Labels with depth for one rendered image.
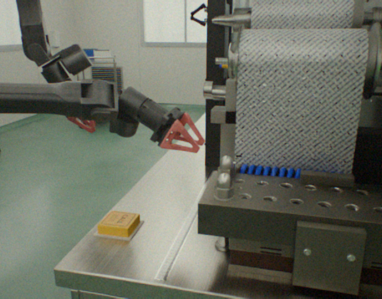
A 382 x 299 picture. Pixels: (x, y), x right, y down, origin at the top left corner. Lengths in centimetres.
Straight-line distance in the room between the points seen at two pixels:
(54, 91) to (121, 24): 611
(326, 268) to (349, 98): 32
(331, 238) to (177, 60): 608
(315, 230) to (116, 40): 647
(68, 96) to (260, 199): 43
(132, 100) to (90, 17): 635
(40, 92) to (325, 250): 60
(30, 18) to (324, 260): 86
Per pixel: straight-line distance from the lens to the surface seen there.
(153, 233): 83
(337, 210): 68
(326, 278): 68
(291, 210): 66
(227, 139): 90
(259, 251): 70
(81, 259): 78
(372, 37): 82
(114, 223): 83
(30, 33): 107
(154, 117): 82
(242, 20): 106
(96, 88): 83
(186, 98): 664
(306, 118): 80
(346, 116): 80
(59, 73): 108
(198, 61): 652
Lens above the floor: 132
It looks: 18 degrees down
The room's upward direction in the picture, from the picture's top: straight up
